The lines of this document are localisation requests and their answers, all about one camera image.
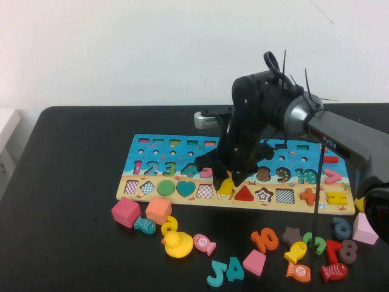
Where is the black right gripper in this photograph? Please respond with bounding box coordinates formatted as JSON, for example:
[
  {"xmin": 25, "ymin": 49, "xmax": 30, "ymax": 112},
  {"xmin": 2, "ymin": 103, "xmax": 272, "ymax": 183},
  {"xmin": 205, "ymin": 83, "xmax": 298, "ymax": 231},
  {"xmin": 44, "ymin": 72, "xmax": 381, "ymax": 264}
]
[{"xmin": 194, "ymin": 121, "xmax": 275, "ymax": 191}]

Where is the yellow pentagon piece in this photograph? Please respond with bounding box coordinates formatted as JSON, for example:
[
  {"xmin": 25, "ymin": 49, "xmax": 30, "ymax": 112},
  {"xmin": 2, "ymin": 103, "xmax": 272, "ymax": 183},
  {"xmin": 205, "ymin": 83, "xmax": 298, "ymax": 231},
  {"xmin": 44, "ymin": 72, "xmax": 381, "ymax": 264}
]
[{"xmin": 218, "ymin": 178, "xmax": 235, "ymax": 198}]

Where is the red triangle piece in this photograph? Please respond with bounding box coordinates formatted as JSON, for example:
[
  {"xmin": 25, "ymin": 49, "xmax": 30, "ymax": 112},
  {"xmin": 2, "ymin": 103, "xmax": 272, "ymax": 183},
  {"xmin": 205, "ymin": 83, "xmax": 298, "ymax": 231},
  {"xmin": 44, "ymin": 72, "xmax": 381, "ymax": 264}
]
[{"xmin": 233, "ymin": 185, "xmax": 255, "ymax": 202}]

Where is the teal heart piece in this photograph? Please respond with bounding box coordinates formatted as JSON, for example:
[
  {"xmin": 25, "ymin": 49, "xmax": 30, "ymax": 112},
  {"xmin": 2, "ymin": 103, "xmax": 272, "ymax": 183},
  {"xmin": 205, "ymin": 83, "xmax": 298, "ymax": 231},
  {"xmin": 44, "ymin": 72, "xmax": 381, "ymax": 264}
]
[{"xmin": 176, "ymin": 180, "xmax": 197, "ymax": 198}]

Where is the colourful wooden puzzle board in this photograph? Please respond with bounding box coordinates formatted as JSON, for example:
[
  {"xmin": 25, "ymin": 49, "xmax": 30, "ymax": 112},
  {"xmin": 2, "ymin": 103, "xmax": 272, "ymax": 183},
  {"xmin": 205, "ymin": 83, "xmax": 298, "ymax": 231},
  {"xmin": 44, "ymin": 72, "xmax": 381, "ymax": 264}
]
[{"xmin": 116, "ymin": 133, "xmax": 356, "ymax": 216}]

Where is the green circle piece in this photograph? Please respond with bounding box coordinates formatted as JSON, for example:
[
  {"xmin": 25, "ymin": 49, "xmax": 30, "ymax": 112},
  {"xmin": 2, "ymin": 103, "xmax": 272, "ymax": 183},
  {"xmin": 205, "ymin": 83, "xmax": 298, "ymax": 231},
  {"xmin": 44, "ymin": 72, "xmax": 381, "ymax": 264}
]
[{"xmin": 157, "ymin": 179, "xmax": 176, "ymax": 197}]

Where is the orange number ten piece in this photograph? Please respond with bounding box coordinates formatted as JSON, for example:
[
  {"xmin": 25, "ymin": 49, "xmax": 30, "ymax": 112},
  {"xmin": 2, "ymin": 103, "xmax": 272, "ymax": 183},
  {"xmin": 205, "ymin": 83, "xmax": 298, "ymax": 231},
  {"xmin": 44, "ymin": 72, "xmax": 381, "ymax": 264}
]
[{"xmin": 250, "ymin": 227, "xmax": 280, "ymax": 254}]

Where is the orange plus sign piece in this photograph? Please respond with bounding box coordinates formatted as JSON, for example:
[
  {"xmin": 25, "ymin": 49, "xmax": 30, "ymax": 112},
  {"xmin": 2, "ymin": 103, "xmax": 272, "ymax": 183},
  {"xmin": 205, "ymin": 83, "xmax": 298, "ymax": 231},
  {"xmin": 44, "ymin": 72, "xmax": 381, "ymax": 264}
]
[{"xmin": 299, "ymin": 187, "xmax": 317, "ymax": 206}]

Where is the yellow number six piece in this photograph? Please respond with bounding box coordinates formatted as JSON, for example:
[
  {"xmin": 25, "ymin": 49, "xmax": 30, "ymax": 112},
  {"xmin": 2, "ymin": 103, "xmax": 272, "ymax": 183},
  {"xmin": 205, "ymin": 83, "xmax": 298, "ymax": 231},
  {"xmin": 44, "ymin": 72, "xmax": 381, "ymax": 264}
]
[{"xmin": 160, "ymin": 215, "xmax": 179, "ymax": 237}]

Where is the brown star piece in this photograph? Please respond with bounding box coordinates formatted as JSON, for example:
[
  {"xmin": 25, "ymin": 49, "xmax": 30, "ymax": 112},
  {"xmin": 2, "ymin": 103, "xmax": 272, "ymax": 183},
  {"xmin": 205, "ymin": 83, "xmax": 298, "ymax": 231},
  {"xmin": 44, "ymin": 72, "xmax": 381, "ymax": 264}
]
[{"xmin": 281, "ymin": 225, "xmax": 304, "ymax": 246}]

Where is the pink trapezoid piece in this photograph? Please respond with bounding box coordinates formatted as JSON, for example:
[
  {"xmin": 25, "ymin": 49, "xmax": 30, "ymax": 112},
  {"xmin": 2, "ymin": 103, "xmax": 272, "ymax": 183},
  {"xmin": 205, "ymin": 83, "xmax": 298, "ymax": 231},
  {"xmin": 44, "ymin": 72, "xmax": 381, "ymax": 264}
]
[{"xmin": 242, "ymin": 249, "xmax": 267, "ymax": 277}]

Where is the teal number four piece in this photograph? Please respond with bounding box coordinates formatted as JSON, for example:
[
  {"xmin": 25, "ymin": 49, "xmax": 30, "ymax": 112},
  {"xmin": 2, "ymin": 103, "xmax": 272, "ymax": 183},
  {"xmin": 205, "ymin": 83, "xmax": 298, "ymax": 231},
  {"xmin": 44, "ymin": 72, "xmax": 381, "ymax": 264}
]
[{"xmin": 225, "ymin": 256, "xmax": 245, "ymax": 282}]

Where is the pink greater-than sign piece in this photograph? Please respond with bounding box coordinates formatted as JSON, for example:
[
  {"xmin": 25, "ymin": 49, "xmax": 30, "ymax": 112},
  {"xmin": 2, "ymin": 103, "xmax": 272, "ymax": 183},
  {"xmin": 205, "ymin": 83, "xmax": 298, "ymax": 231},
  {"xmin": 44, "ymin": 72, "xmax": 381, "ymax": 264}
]
[{"xmin": 323, "ymin": 168, "xmax": 341, "ymax": 185}]

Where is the yellow equals sign piece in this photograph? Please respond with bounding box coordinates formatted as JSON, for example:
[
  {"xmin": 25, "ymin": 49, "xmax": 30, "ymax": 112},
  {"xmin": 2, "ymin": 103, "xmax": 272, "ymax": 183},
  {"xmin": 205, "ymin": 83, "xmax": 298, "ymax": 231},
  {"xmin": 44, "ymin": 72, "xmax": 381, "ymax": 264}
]
[{"xmin": 326, "ymin": 192, "xmax": 348, "ymax": 206}]

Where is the green number three piece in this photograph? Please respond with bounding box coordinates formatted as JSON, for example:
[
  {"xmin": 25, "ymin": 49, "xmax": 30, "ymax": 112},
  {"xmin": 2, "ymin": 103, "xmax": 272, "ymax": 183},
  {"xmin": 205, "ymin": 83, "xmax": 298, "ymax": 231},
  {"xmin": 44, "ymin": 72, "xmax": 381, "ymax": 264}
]
[{"xmin": 302, "ymin": 232, "xmax": 326, "ymax": 256}]

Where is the grey-blue number nine piece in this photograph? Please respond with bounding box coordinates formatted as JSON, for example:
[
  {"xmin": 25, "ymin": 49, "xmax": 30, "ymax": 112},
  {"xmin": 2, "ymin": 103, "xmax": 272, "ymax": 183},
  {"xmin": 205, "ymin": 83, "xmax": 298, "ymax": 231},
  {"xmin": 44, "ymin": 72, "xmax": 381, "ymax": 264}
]
[{"xmin": 331, "ymin": 216, "xmax": 353, "ymax": 240}]

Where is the red number seven piece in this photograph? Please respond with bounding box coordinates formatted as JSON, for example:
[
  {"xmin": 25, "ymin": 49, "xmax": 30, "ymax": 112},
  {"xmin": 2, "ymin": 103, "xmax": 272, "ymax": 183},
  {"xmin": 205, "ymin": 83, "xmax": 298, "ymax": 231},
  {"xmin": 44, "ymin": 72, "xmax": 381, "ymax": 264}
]
[{"xmin": 325, "ymin": 238, "xmax": 344, "ymax": 265}]

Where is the brown number eight piece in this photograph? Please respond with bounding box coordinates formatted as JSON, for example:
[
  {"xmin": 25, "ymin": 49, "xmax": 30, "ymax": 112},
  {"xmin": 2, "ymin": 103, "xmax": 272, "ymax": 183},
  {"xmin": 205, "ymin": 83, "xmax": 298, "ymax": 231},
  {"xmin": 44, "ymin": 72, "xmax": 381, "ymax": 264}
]
[{"xmin": 338, "ymin": 239, "xmax": 359, "ymax": 265}]

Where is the pink fish marked five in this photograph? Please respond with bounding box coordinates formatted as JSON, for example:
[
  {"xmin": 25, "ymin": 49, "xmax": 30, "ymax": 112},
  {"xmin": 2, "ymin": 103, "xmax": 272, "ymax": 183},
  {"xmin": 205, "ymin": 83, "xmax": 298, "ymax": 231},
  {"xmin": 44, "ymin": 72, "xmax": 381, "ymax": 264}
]
[{"xmin": 193, "ymin": 233, "xmax": 218, "ymax": 257}]

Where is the orange wooden cube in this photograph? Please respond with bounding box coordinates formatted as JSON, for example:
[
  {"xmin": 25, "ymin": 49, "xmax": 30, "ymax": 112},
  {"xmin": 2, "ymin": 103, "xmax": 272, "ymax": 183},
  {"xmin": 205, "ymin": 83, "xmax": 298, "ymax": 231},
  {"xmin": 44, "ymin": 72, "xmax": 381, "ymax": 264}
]
[{"xmin": 145, "ymin": 196, "xmax": 173, "ymax": 226}]

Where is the yellow rubber duck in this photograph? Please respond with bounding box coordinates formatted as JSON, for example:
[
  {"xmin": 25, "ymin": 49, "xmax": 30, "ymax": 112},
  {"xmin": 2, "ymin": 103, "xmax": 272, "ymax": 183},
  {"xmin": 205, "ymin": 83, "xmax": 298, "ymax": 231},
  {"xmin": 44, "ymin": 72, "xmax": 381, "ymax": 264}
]
[{"xmin": 161, "ymin": 230, "xmax": 195, "ymax": 259}]

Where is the teal striped wooden fish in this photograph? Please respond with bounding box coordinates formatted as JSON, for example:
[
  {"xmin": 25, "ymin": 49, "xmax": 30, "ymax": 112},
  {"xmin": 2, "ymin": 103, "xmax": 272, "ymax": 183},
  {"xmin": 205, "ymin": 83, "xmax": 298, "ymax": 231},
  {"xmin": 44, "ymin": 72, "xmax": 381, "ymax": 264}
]
[{"xmin": 133, "ymin": 215, "xmax": 157, "ymax": 235}]

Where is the yellow striped wooden fish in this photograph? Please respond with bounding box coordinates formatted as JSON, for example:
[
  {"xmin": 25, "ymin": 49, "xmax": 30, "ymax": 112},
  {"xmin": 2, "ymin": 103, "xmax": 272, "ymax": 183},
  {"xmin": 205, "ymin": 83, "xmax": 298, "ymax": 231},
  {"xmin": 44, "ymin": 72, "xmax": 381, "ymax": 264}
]
[{"xmin": 283, "ymin": 240, "xmax": 308, "ymax": 265}]

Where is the magenta wooden cube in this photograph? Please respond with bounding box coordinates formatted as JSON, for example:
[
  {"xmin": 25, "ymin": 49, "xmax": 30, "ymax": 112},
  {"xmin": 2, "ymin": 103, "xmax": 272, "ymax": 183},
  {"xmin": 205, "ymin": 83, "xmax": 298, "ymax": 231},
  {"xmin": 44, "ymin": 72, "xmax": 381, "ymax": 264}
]
[{"xmin": 111, "ymin": 196, "xmax": 142, "ymax": 229}]

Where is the orange fish marked ten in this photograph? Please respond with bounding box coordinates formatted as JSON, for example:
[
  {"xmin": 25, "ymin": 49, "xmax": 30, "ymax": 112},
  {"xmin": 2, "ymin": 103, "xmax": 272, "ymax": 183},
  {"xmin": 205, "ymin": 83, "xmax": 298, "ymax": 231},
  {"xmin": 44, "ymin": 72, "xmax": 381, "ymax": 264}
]
[{"xmin": 285, "ymin": 261, "xmax": 314, "ymax": 283}]

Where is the yellow notched wooden cube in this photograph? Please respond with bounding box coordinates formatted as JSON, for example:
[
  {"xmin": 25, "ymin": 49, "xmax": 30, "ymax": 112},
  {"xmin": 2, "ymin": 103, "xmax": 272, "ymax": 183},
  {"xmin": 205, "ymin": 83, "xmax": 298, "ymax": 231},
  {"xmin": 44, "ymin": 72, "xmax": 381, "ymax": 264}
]
[{"xmin": 354, "ymin": 196, "xmax": 367, "ymax": 214}]

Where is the red wooden fish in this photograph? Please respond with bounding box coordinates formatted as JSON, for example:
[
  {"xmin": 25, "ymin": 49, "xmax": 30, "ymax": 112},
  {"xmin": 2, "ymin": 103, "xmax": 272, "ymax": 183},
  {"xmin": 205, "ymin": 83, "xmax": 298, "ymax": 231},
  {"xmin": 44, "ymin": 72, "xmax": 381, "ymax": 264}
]
[{"xmin": 320, "ymin": 262, "xmax": 349, "ymax": 283}]

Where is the light pink wooden cube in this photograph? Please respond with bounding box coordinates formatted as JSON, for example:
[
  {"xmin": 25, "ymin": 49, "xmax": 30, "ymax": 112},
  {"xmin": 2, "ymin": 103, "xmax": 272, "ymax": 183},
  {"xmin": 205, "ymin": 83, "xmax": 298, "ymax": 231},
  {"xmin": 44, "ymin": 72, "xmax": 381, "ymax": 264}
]
[{"xmin": 352, "ymin": 212, "xmax": 379, "ymax": 245}]

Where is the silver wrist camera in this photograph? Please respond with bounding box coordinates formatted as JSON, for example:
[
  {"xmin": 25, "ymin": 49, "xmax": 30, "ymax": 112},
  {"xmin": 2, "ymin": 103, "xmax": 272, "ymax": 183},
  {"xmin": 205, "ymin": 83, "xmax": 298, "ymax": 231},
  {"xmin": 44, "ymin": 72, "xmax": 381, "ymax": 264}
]
[{"xmin": 193, "ymin": 106, "xmax": 235, "ymax": 130}]

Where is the thin black hanging cable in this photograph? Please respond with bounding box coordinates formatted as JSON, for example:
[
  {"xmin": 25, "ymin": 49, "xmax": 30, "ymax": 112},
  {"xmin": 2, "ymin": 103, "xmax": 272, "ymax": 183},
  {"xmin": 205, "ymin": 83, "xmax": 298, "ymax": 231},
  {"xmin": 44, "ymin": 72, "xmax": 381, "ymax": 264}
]
[{"xmin": 311, "ymin": 145, "xmax": 328, "ymax": 285}]

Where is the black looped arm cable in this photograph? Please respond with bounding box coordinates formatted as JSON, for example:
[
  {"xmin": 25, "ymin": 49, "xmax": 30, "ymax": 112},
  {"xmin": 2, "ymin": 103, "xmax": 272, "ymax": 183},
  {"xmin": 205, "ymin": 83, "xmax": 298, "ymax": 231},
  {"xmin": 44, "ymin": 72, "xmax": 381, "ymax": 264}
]
[{"xmin": 263, "ymin": 50, "xmax": 339, "ymax": 104}]

